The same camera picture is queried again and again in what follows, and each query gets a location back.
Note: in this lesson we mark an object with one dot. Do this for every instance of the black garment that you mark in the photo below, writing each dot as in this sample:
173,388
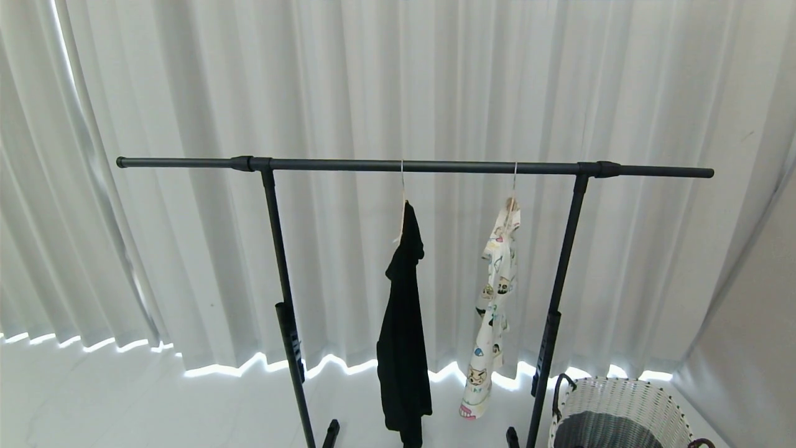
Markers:
404,342

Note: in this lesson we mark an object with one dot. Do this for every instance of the cream printed garment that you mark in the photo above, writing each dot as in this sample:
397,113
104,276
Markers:
491,311

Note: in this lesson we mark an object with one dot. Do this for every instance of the white laundry basket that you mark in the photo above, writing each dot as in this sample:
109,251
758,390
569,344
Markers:
622,398

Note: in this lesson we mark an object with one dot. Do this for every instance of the pink clothes hanger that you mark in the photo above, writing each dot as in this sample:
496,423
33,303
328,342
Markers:
514,183
402,186

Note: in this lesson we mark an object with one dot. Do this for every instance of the white curtain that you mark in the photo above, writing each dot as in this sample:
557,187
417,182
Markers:
373,81

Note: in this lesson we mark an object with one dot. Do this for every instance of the black clothes rack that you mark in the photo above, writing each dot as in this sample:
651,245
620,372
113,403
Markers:
435,166

